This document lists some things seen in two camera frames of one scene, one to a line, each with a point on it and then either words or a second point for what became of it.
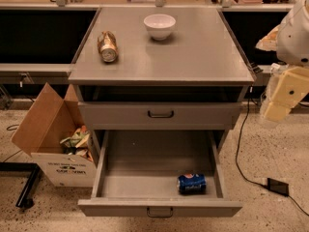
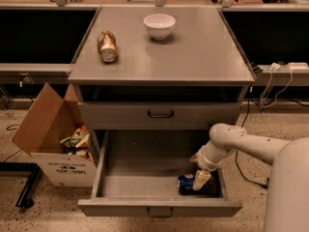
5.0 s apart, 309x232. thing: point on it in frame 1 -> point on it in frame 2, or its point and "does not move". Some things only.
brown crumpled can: [107, 46] does not move
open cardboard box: [50, 120] does not move
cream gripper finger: [269, 42] -> [195, 158]
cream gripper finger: [292, 86] -> [201, 178]
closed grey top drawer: [158, 115] does not move
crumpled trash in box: [78, 143] does not move
